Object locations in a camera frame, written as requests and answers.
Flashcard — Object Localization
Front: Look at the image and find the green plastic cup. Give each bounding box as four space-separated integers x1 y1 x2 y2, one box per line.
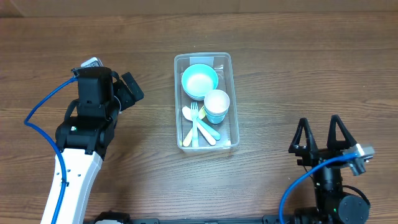
205 109 228 121

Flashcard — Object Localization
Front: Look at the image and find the pink plastic cup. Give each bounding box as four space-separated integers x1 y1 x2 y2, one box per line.
204 90 230 114

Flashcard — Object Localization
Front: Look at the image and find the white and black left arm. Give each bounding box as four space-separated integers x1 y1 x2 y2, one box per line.
41 67 144 223

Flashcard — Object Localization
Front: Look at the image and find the light blue plastic fork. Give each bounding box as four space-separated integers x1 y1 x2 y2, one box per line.
190 101 199 147

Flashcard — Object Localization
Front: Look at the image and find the yellow plastic utensil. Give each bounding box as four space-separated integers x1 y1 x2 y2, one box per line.
182 106 207 147

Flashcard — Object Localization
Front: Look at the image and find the white plastic spoon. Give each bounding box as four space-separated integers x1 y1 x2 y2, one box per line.
182 106 217 146

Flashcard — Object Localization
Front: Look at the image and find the clear plastic container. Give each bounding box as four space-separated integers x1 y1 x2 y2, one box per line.
174 52 239 152

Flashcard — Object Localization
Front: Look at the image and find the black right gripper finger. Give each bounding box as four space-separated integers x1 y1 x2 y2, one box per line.
326 114 358 151
288 117 319 155

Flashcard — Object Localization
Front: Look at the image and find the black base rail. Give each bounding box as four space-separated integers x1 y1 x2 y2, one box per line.
83 211 299 224

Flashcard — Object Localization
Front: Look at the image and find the light blue plastic bowl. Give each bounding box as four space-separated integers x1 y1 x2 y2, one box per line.
181 64 219 101

